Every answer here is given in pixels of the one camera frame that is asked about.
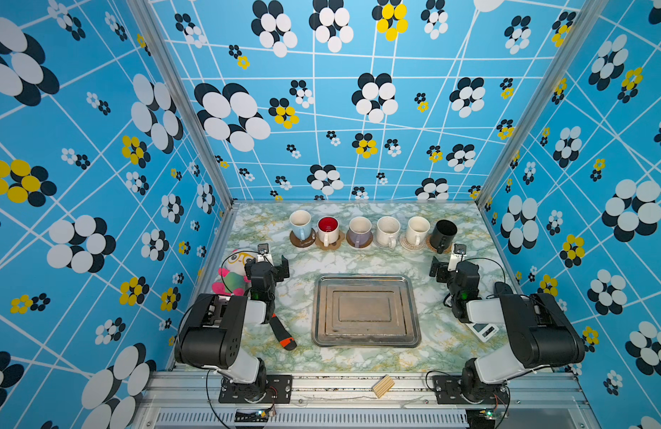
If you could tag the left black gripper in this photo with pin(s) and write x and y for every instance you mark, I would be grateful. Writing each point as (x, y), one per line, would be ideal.
(280, 272)

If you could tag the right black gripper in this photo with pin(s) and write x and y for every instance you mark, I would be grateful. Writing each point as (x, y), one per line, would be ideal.
(442, 271)

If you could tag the rattan round coaster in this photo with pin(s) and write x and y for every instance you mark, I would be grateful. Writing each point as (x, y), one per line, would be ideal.
(435, 249)

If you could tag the black mug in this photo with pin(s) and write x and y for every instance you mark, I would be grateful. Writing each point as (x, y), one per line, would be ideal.
(443, 234)

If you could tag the dark brown round coaster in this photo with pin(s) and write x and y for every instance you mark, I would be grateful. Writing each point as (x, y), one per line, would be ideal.
(298, 243)

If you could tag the multicolour woven round coaster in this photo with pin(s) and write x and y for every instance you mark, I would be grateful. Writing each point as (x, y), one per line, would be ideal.
(410, 247)

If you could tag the white mug back row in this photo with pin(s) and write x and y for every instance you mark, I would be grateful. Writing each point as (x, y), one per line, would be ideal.
(418, 228)

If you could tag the light blue mug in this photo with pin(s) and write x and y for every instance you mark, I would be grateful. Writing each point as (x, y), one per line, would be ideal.
(301, 227)

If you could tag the red interior mug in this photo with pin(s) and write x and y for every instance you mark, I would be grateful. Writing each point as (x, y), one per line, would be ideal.
(328, 231)

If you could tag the purple mug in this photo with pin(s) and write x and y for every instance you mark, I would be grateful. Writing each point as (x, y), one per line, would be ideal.
(360, 225)

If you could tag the cork paw print coaster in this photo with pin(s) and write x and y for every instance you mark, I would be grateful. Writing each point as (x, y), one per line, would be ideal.
(332, 246)

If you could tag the brown wooden round coaster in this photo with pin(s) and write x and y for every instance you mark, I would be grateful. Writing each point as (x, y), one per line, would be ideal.
(359, 241)

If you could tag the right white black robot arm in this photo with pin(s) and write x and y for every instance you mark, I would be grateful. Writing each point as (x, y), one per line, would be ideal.
(539, 334)

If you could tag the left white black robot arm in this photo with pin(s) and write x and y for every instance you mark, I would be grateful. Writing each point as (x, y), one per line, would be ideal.
(210, 334)

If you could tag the plush toy white pink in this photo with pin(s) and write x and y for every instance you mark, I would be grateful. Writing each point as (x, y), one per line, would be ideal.
(232, 274)

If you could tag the black computer mouse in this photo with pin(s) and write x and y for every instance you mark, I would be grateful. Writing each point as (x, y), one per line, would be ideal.
(501, 288)

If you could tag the white calculator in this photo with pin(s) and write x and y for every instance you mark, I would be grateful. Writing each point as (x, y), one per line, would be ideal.
(483, 332)

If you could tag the metal tray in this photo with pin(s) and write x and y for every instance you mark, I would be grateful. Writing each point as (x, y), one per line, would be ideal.
(363, 310)

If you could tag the small wooden block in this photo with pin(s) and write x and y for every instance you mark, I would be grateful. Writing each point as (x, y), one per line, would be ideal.
(383, 386)

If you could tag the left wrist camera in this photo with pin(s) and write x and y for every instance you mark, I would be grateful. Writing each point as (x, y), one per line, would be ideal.
(263, 253)

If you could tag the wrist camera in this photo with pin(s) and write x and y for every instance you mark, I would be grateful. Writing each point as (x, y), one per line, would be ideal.
(263, 253)
(457, 255)

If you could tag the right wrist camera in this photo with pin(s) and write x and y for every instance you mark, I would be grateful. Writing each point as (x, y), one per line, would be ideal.
(457, 255)

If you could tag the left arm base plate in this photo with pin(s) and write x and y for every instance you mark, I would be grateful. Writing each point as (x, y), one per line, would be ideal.
(273, 389)

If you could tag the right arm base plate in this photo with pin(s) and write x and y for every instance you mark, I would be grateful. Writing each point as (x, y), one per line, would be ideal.
(448, 390)

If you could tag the aluminium front rail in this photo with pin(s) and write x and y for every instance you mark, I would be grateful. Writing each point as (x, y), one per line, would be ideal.
(346, 400)

